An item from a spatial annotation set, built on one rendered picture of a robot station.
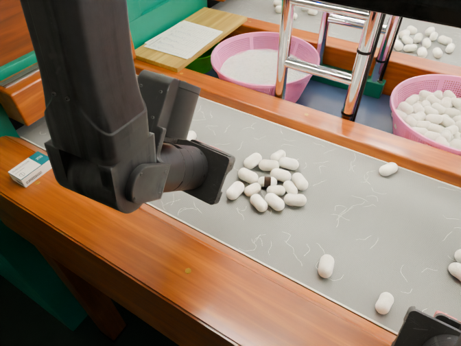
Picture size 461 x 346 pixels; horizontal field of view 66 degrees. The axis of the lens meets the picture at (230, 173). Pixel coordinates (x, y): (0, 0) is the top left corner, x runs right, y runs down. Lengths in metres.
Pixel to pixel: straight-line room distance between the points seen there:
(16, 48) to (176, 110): 0.49
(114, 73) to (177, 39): 0.73
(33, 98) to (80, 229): 0.29
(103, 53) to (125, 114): 0.05
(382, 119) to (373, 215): 0.36
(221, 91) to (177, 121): 0.43
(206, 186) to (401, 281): 0.30
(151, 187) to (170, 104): 0.09
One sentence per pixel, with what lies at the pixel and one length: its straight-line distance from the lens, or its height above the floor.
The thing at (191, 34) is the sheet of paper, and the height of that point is 0.78.
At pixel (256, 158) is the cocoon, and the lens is 0.63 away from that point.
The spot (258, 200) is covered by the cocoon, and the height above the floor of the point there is 0.76.
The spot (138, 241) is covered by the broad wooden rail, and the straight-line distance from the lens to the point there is 0.53.
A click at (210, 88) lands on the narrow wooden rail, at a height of 0.77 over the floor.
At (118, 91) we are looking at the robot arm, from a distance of 0.27.
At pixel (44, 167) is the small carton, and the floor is 0.78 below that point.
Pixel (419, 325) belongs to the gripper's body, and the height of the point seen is 0.83.
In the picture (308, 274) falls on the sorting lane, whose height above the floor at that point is 0.74.
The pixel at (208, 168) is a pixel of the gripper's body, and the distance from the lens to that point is 0.45.
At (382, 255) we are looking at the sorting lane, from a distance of 0.57.
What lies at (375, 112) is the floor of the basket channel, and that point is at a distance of 0.94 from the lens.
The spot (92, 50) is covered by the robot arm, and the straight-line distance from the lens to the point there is 0.25.
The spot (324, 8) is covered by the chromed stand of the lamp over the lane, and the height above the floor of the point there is 0.96.
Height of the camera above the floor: 1.20
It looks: 46 degrees down
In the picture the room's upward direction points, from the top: 2 degrees counter-clockwise
